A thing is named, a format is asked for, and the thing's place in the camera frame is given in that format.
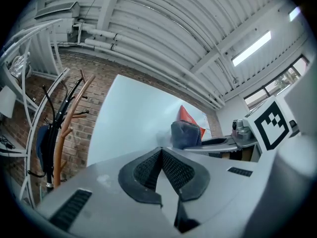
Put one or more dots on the black coat stand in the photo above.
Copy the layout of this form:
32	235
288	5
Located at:
53	145

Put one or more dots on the dark blue hanging bag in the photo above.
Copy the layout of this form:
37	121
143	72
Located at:
42	145

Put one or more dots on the white metal shelving rack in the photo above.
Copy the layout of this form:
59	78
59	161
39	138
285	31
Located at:
65	73

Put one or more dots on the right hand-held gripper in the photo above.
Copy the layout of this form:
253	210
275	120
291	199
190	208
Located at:
271	125

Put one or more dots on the red paper decoration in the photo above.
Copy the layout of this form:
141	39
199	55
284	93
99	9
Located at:
184	114

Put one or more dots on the long ceiling light panel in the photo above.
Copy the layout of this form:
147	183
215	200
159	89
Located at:
294	14
251	48

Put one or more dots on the dark blue cleaning cloth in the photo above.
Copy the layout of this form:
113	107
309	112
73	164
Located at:
184	133

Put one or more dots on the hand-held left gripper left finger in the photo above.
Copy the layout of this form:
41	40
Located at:
99	187

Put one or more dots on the grey refrigerator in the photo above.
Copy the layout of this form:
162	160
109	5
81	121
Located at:
136	120

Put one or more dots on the grey ceiling duct unit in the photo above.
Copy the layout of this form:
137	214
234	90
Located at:
54	11

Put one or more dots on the shiny clear plastic bundle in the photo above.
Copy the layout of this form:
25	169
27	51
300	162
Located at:
21	66

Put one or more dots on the black-framed window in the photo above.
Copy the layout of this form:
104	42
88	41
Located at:
277	85

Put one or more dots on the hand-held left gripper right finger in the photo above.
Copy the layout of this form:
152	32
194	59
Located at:
223	182

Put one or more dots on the grey fisheye camera module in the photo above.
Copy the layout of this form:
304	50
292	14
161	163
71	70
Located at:
240	129

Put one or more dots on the brown wooden coat stand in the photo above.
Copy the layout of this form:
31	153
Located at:
58	162

